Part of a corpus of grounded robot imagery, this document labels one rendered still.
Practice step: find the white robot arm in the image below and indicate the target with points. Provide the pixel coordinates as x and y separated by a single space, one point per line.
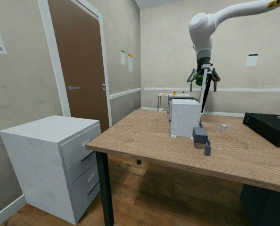
202 26

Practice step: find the grey cylinder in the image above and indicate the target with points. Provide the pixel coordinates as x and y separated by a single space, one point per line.
223 128

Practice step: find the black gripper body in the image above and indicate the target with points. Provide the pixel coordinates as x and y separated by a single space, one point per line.
200 62

